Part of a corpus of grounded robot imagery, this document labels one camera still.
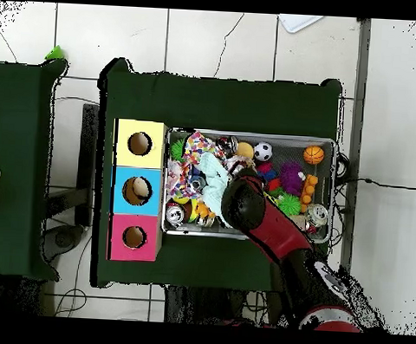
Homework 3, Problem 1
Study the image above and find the purple spiky toy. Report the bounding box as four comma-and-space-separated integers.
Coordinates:
278, 160, 307, 197

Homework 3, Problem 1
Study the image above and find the wooden box with three holes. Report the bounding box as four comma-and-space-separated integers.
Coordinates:
105, 117, 170, 264

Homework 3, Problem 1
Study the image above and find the shallow metal mesh bin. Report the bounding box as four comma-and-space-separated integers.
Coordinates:
159, 126, 337, 244

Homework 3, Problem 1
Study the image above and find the mint green knitted cloth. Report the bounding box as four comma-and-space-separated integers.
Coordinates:
192, 151, 232, 219

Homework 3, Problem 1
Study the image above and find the colourful dotted cloth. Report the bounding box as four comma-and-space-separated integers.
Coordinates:
165, 129, 257, 204

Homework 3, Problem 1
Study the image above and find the orange foam cylinder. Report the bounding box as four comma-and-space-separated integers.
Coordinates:
234, 140, 256, 160

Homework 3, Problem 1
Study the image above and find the small soccer ball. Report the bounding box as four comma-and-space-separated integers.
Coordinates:
253, 140, 274, 163

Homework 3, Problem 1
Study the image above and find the dark green tablecloth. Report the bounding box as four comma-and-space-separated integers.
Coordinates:
88, 56, 344, 301
0, 55, 71, 282

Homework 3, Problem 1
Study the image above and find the green spiky ball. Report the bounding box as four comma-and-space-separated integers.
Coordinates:
276, 192, 303, 217

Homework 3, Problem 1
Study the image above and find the small orange basketball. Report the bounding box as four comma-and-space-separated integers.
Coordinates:
302, 144, 326, 166

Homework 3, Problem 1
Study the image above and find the white board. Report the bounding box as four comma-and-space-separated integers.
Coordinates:
276, 13, 325, 36

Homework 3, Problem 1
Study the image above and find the bright green object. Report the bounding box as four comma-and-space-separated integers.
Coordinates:
44, 43, 67, 62

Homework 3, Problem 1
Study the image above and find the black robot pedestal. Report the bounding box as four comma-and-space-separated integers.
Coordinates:
163, 284, 279, 328

